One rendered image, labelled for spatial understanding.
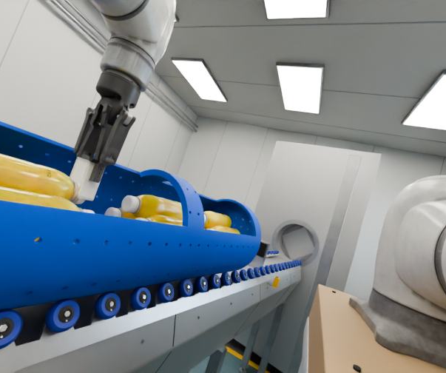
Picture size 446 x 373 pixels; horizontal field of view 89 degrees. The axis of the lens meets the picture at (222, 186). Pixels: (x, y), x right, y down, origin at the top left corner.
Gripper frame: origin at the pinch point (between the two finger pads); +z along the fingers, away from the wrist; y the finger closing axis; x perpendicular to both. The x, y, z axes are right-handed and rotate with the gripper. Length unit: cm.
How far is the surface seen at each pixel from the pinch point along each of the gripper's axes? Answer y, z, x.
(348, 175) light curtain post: -33, -42, -115
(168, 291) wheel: -11.4, 19.3, -21.0
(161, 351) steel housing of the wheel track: -14.4, 31.9, -22.0
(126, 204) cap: -0.2, 3.1, -10.7
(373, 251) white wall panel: -77, -14, -517
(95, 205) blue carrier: 13.1, 6.8, -11.7
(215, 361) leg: -8, 58, -72
